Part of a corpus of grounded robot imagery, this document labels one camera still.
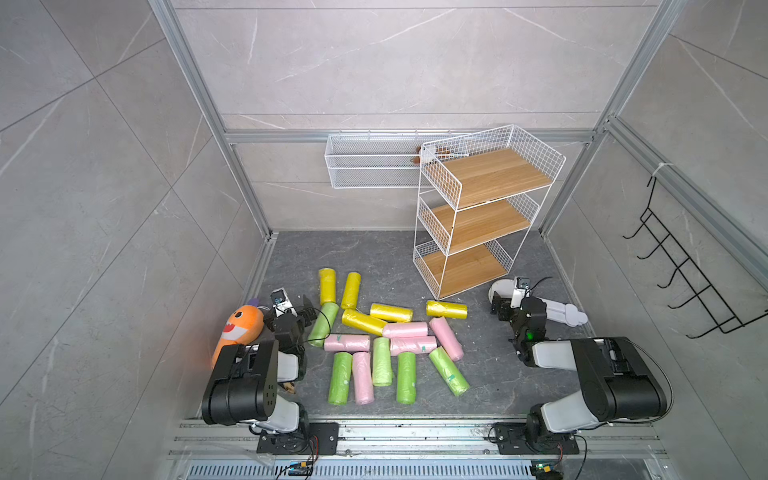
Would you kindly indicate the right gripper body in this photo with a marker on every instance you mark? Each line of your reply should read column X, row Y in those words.
column 503, row 303

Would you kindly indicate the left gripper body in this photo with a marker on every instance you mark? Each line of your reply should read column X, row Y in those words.
column 300, row 306

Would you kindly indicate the green roll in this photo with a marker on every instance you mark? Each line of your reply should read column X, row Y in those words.
column 406, row 378
column 382, row 372
column 340, row 379
column 323, row 324

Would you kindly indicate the green roll diagonal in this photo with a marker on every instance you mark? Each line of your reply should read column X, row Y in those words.
column 449, row 372

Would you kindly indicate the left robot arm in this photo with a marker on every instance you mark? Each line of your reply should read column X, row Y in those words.
column 257, row 353

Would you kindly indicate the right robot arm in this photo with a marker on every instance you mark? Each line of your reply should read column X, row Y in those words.
column 615, row 383

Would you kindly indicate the orange carrot plush toy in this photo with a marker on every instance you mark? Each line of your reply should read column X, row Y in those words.
column 243, row 327

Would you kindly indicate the yellow roll right horizontal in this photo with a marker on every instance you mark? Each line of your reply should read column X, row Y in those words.
column 446, row 310

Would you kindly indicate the yellow roll horizontal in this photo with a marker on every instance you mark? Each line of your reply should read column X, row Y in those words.
column 446, row 310
column 391, row 313

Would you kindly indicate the pink roll left horizontal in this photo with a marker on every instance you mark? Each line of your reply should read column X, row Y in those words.
column 349, row 343

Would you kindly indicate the yellow roll far left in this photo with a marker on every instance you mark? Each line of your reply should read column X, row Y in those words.
column 328, row 285

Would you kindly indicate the pink roll right diagonal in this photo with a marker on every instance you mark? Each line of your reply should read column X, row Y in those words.
column 447, row 338

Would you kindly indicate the yellow roll diagonal centre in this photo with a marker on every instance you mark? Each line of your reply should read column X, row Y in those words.
column 363, row 322

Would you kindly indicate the white round paddle object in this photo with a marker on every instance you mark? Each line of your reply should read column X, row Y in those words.
column 565, row 313

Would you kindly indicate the pink roll bottom upright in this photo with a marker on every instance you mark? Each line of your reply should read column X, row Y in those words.
column 362, row 378

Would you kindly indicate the pink roll lower centre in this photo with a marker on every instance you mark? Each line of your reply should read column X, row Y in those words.
column 416, row 345

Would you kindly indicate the yellow roll middle horizontal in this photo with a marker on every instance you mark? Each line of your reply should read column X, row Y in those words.
column 391, row 313

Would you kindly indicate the pink roll upper centre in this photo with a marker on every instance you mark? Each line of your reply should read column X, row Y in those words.
column 405, row 330

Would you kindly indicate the small brown white plush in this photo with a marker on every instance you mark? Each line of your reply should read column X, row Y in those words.
column 440, row 153

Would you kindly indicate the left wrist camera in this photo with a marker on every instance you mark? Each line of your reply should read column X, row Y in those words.
column 281, row 302

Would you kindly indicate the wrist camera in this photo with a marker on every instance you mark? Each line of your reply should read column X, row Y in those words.
column 520, row 291
column 281, row 302

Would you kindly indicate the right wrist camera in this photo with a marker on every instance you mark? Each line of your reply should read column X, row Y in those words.
column 520, row 291

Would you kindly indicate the white wire three-tier shelf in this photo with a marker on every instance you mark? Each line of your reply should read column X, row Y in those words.
column 466, row 206

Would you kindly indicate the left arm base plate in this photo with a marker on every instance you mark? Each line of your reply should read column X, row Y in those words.
column 319, row 438

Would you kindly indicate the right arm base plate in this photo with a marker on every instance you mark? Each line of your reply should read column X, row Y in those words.
column 517, row 439

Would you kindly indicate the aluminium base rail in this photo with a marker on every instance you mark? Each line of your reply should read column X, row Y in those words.
column 411, row 438

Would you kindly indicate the white wire wall basket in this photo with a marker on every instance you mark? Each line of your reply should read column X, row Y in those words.
column 373, row 161

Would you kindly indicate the black wire wall hook rack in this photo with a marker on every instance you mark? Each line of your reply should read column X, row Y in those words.
column 699, row 289

